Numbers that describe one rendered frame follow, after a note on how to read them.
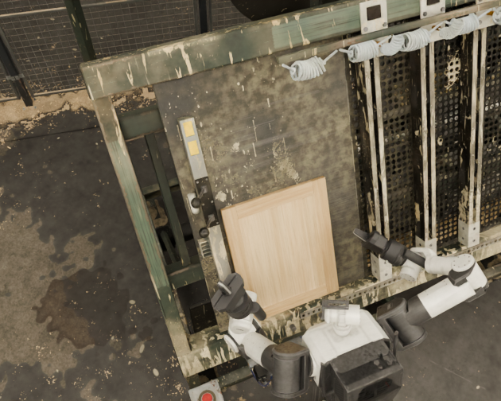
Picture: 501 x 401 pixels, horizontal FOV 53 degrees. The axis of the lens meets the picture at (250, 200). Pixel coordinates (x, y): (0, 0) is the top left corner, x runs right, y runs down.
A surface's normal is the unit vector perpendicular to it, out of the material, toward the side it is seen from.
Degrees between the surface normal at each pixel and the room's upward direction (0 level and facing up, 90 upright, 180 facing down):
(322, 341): 23
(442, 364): 0
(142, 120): 56
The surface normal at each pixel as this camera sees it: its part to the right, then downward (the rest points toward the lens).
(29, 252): 0.04, -0.52
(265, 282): 0.33, 0.38
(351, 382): -0.11, -0.79
